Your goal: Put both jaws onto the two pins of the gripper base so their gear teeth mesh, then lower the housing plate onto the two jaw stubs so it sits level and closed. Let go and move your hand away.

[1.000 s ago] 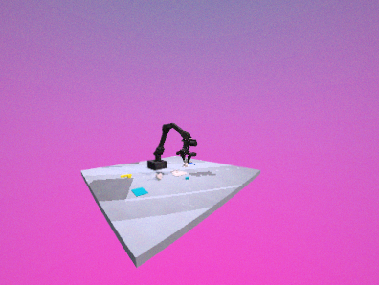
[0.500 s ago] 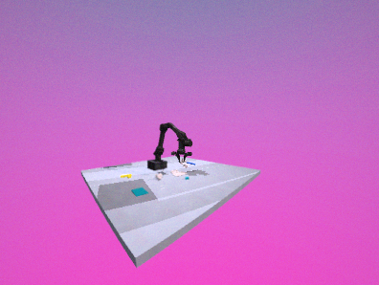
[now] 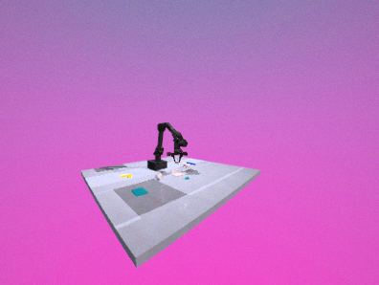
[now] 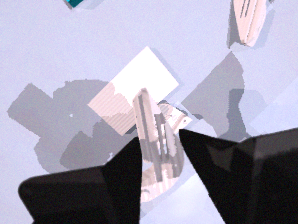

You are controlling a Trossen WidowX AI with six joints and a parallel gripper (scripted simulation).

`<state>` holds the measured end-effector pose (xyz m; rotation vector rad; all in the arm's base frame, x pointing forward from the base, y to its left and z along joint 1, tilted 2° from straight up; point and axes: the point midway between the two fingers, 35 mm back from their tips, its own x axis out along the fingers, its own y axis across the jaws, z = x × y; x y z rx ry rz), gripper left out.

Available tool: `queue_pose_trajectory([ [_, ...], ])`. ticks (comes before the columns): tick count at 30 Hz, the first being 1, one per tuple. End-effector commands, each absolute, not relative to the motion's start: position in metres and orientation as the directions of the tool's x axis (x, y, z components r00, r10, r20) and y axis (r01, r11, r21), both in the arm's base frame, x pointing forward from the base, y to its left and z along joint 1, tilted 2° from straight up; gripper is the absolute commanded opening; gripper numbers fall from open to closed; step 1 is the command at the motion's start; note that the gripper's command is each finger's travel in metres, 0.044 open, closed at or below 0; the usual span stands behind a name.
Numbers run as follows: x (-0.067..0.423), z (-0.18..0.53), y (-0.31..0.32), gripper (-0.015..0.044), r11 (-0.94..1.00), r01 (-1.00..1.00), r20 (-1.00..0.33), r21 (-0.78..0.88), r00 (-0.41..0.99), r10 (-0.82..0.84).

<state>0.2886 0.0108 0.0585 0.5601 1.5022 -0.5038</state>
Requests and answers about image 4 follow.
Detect small cyan cube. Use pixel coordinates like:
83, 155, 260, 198
67, 0, 83, 8

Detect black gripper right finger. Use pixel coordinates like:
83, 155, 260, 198
179, 127, 298, 224

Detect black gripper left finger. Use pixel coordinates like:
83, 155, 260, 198
18, 137, 143, 224

